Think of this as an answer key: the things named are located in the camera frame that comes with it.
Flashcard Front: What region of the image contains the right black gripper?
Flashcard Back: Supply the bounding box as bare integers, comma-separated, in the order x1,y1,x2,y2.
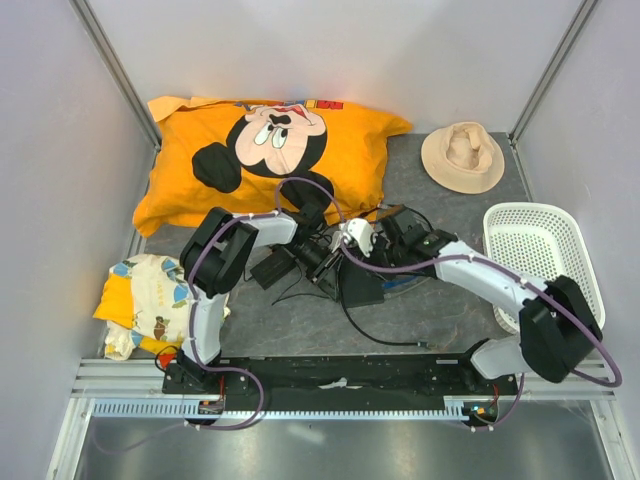
355,233,406,283

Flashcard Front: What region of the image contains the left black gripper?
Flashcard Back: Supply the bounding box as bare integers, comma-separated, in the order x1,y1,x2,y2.
283,239,344,303

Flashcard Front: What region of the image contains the blue ethernet cable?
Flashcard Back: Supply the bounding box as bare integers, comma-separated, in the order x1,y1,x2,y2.
381,275,431,292

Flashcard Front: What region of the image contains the black network switch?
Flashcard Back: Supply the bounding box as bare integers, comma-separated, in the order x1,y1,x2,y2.
338,260,384,308

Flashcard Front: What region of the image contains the black cable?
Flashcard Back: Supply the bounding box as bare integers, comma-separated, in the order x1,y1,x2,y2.
339,294,430,349

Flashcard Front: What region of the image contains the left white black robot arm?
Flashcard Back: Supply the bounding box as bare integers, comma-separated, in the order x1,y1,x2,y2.
162,204,339,394

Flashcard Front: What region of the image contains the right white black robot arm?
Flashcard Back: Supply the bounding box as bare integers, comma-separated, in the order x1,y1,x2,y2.
361,205,602,394

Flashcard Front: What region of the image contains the small black power adapter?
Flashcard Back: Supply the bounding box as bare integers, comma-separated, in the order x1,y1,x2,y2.
250,249,296,290

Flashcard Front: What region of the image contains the orange Mickey Mouse pillow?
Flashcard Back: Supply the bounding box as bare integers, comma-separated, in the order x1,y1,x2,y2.
133,96,412,237

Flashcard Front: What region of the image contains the beige bucket hat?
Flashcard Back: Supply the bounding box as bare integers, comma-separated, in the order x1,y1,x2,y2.
421,122,505,195

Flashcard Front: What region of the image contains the white perforated plastic basket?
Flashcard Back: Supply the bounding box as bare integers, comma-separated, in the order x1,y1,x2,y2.
483,202,606,327

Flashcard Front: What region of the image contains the patterned cream yellow cloth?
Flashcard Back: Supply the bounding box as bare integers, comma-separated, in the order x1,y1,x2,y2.
92,252,232,361

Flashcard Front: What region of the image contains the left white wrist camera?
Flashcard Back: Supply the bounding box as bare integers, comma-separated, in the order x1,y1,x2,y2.
339,218,376,258

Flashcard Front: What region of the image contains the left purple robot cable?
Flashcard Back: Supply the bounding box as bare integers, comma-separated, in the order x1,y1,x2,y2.
87,176,351,454

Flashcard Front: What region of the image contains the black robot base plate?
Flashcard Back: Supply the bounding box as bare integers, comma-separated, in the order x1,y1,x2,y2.
161,352,521,414

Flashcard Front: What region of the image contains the grey slotted cable duct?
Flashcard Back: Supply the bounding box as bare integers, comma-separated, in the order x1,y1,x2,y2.
92,398,480,421

